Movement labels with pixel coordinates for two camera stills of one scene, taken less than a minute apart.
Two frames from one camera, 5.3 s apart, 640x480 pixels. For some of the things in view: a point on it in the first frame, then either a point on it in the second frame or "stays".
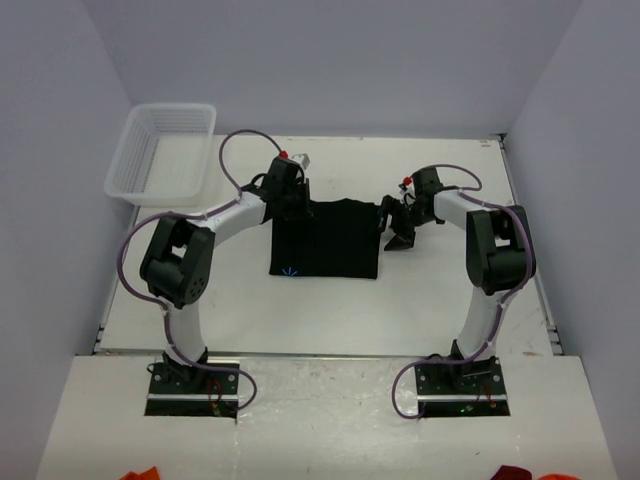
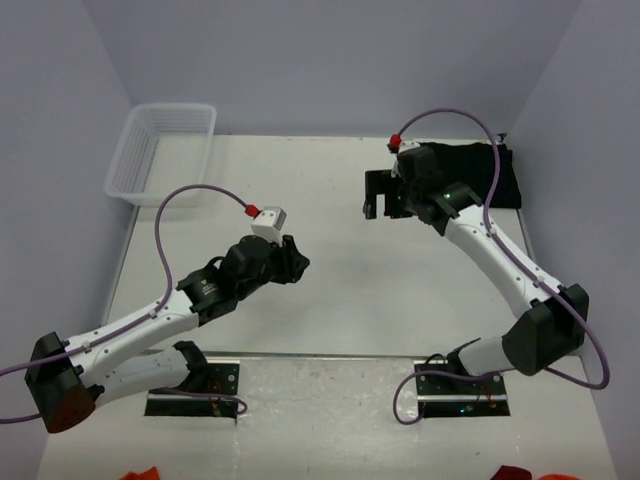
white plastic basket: (164, 155) stays
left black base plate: (192, 390) stays
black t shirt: (339, 240) to (473, 164)
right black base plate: (471, 388) stays
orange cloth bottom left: (150, 474) stays
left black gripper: (305, 209) to (292, 262)
